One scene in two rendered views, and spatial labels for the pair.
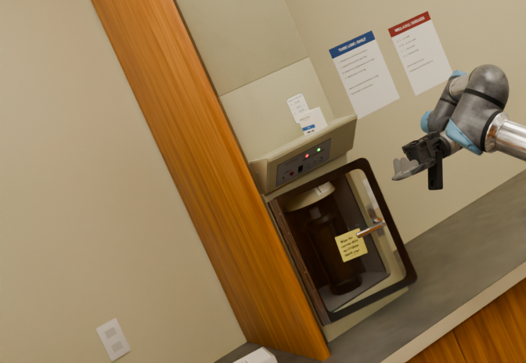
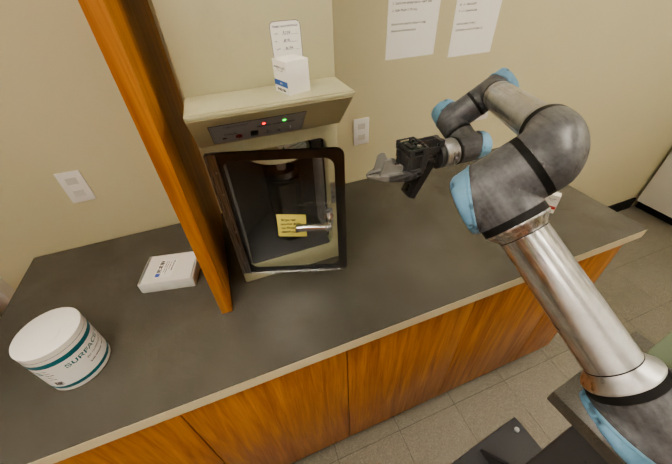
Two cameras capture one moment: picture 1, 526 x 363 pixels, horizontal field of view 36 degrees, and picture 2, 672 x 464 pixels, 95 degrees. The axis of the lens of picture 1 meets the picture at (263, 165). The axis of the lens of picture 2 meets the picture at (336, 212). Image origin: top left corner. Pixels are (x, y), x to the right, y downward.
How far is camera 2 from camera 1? 1.69 m
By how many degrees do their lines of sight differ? 33
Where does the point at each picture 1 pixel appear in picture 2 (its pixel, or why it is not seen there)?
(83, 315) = (37, 160)
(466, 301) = (370, 332)
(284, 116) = (259, 47)
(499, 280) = (413, 318)
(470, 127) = (489, 206)
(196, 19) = not seen: outside the picture
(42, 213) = not seen: outside the picture
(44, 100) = not seen: outside the picture
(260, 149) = (207, 83)
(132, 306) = (99, 164)
